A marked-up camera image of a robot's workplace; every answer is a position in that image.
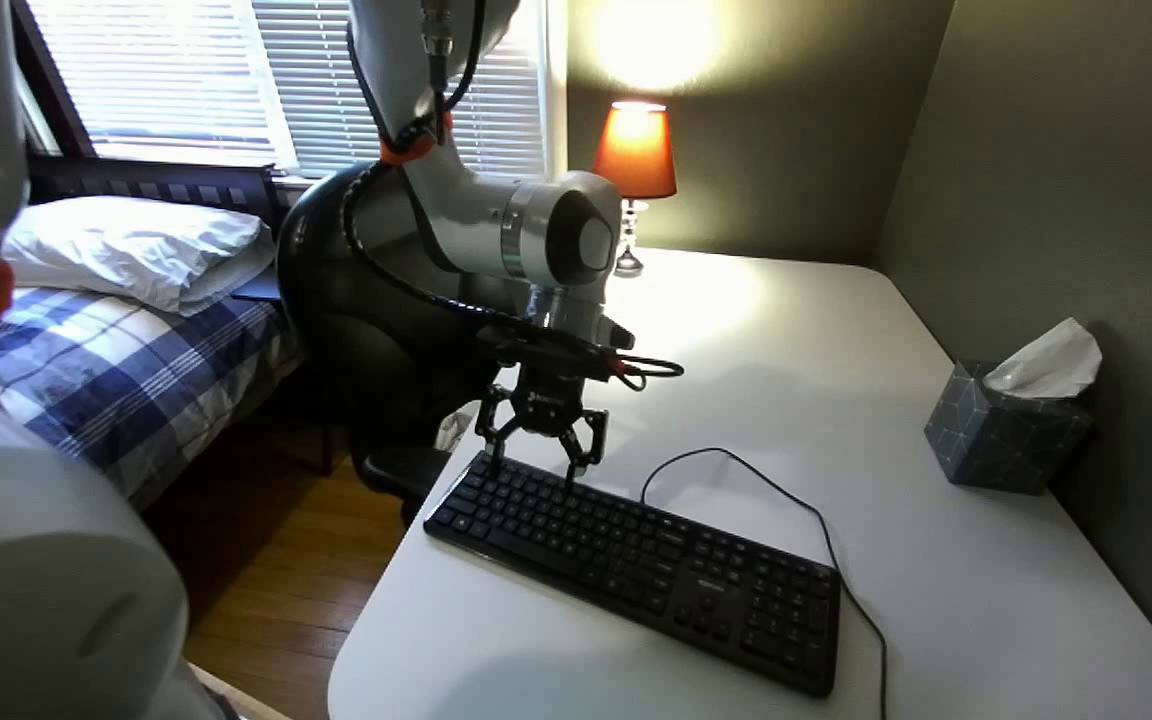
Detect blue plaid bed blanket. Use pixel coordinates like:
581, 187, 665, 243
0, 270, 306, 512

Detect black keyboard cable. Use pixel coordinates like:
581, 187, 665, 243
638, 444, 898, 720

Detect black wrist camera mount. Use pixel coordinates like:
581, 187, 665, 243
472, 315, 638, 401

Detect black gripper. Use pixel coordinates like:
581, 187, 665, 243
472, 374, 612, 480

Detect orange shade table lamp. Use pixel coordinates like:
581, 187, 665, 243
587, 98, 680, 280

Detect white pillow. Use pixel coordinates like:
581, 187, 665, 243
0, 193, 279, 321

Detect black computer keyboard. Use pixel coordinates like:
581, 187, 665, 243
419, 450, 847, 699

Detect dark bed headboard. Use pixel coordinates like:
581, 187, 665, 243
15, 149, 296, 229

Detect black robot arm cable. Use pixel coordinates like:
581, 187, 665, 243
333, 0, 688, 398

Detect black leather office chair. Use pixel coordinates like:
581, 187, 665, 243
272, 159, 508, 512

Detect white window blind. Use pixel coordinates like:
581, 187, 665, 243
26, 0, 568, 187

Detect grey tissue box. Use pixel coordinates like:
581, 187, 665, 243
920, 312, 1107, 500

